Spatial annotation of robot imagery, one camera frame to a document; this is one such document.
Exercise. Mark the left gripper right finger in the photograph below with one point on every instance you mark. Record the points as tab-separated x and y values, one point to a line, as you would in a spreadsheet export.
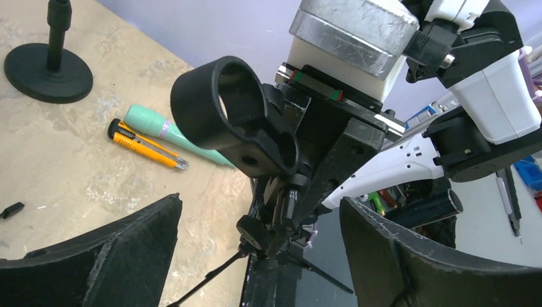
391	265

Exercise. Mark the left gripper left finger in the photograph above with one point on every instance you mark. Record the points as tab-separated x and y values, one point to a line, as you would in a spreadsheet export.
123	263

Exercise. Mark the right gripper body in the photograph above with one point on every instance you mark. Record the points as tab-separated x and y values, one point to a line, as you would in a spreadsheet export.
319	107

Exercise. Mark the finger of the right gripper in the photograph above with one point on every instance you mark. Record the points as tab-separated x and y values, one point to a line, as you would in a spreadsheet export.
336	149

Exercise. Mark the black tripod stand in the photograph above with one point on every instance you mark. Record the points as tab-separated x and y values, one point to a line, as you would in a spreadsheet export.
223	106
12	210

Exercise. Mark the teal toy microphone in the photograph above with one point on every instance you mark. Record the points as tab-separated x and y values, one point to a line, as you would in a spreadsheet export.
152	123

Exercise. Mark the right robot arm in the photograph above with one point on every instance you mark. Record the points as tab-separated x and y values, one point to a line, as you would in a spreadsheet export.
461	94

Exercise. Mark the black round-base mic stand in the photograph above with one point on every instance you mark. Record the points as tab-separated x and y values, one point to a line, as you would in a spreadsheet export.
47	71

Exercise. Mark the yellow utility knife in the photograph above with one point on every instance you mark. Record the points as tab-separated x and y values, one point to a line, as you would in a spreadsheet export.
128	138

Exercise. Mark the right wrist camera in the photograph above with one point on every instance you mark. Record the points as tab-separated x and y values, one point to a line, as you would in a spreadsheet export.
359	43

